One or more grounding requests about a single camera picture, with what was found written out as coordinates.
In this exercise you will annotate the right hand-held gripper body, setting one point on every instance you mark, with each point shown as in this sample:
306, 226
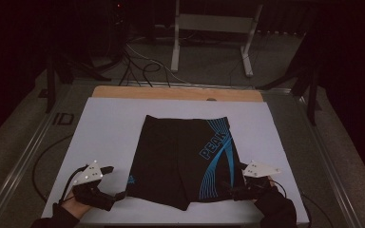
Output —
259, 169

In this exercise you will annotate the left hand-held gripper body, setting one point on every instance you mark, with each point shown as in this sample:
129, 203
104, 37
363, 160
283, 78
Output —
87, 175

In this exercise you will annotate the black shorts with blue stripes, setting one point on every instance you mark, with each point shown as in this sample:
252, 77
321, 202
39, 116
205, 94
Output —
171, 158

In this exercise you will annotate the person's right hand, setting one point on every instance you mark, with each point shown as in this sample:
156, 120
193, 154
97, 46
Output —
271, 184

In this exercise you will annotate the person's left hand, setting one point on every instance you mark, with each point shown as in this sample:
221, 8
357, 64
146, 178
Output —
74, 207

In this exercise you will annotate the black tripod stand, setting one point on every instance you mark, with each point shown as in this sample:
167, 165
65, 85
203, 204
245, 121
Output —
52, 82
312, 95

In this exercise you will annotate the dark equipment tower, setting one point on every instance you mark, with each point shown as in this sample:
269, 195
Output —
111, 28

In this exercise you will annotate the white metal stand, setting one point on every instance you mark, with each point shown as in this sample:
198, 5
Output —
212, 23

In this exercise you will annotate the metal floor rail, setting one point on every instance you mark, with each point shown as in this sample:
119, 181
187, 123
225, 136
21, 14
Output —
22, 158
329, 164

